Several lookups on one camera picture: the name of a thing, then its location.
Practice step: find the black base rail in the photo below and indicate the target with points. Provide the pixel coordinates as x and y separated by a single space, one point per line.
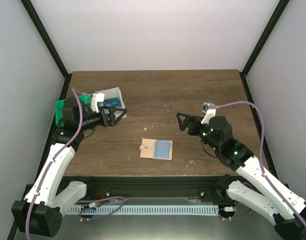
204 188

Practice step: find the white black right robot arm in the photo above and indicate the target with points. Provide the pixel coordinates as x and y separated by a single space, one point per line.
270 198

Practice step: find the light blue slotted cable duct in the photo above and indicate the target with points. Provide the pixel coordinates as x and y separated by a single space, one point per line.
136 210

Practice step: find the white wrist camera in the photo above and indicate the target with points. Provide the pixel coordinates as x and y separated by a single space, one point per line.
96 98
209 109

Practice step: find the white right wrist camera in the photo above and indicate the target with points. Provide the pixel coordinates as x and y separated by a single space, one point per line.
209 109

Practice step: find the blue vip card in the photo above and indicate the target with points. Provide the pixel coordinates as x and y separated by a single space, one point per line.
113 102

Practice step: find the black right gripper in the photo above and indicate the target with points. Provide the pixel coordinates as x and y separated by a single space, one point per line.
195 120

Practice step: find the green plastic bin middle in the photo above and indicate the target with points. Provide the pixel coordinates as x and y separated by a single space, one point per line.
85 98

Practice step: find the black frame post left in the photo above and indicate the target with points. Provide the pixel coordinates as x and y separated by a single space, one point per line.
37 22

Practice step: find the black frame post right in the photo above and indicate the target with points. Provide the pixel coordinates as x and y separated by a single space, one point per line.
272 22

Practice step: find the green plastic bin left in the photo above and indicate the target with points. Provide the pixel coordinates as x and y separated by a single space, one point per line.
59 110

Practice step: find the black frame post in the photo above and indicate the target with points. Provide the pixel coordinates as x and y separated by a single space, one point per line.
37 22
272 22

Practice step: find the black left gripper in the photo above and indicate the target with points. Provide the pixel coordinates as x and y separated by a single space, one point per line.
112 122

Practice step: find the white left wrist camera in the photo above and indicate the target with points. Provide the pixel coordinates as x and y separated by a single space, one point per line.
96 98

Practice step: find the metal base plate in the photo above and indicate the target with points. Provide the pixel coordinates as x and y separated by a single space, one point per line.
167 227

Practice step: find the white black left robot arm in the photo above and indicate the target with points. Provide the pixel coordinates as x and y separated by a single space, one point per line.
42 209

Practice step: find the white plastic bin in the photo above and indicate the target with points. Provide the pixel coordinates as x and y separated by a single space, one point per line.
112 93

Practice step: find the green plastic bin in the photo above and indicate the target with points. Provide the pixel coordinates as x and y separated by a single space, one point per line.
59 110
85 98

